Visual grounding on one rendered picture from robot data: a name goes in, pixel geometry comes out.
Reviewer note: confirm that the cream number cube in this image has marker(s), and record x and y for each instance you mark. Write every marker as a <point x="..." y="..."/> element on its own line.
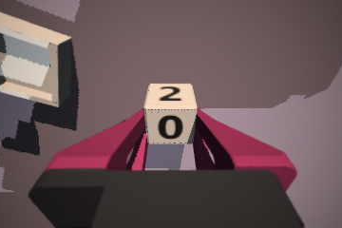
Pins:
<point x="170" y="112"/>

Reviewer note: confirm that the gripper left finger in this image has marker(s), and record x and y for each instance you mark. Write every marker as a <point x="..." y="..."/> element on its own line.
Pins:
<point x="108" y="149"/>

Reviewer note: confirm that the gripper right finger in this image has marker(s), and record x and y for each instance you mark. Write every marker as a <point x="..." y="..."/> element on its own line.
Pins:
<point x="234" y="150"/>

